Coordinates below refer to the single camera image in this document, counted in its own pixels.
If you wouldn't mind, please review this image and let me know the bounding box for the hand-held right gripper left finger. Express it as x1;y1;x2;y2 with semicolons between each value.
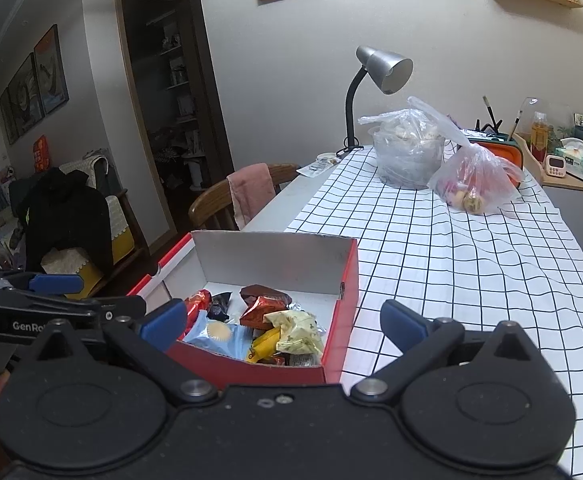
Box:
31;297;219;403

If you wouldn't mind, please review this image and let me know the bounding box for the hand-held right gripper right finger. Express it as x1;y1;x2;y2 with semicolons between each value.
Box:
351;299;547;403

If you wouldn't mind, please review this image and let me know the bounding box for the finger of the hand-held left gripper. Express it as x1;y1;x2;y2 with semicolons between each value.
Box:
26;292;148;320
0;269;84;297

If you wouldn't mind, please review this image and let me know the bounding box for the red snack packet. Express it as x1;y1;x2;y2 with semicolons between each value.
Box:
184;289;213;338

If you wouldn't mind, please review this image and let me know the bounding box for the light blue snack packet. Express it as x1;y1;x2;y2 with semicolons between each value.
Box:
182;310;257;361

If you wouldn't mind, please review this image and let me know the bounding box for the dark purple snack packet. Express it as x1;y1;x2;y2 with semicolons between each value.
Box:
206;291;233;322

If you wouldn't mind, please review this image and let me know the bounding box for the shiny brown snack packet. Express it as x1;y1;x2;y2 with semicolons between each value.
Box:
238;284;293;331

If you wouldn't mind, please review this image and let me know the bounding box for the yellow candy packet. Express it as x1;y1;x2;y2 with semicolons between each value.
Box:
245;327;282;365

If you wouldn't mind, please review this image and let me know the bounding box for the white blue snack packet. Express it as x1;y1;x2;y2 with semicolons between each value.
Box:
286;352;322;368

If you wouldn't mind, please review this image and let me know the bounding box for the pale yellow snack packet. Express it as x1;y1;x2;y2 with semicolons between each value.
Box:
264;310;326;356

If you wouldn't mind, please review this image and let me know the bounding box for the red cardboard box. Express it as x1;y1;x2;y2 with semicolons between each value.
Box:
126;230;359;386

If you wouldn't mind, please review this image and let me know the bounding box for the plastic bag with red snacks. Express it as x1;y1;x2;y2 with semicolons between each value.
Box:
407;96;525;217

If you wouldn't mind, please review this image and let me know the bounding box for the black jacket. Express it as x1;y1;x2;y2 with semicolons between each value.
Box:
11;167;114;273

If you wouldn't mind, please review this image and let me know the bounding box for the white checked tablecloth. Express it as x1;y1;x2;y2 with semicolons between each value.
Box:
284;146;583;480

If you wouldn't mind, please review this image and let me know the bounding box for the yellow armchair with cream cover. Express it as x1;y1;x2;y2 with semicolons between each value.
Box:
8;149;147;286

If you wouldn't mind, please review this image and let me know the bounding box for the wooden chair with towel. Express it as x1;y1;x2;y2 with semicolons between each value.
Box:
188;162;299;233

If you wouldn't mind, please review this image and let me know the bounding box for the pink towel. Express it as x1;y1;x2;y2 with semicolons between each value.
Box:
226;162;276;231

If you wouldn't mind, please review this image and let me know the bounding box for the clear plastic bag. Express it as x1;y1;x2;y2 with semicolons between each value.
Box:
359;107;447;191

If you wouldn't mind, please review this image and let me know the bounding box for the small white packet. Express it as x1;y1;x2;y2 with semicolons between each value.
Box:
299;152;342;178

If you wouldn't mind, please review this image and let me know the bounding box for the orange basket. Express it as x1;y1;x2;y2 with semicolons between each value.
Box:
464;130;525;188

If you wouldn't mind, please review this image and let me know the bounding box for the dark wooden bookshelf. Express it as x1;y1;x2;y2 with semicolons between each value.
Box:
114;0;234;241

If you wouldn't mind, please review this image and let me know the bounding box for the white cabinet with wooden top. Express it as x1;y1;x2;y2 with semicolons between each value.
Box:
514;132;583;281

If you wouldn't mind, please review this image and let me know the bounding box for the black brush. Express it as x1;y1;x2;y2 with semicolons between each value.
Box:
481;95;502;135

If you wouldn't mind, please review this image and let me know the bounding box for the orange drink bottle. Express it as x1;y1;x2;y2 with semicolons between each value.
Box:
530;111;549;163

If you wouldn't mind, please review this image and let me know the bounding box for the white tissue box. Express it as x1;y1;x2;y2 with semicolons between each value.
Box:
555;141;583;183

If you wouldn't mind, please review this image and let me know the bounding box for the silver desk lamp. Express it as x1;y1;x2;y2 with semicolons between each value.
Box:
335;46;415;158

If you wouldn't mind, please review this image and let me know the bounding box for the red wall decoration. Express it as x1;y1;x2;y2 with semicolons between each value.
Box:
32;135;52;173

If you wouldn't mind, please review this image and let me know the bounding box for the small framed wall picture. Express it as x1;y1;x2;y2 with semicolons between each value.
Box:
0;87;19;146

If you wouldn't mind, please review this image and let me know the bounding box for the medium framed wall picture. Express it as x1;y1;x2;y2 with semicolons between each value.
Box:
8;52;46;136

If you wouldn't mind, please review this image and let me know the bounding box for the large framed wall picture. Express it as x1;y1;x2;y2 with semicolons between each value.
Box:
34;24;69;116

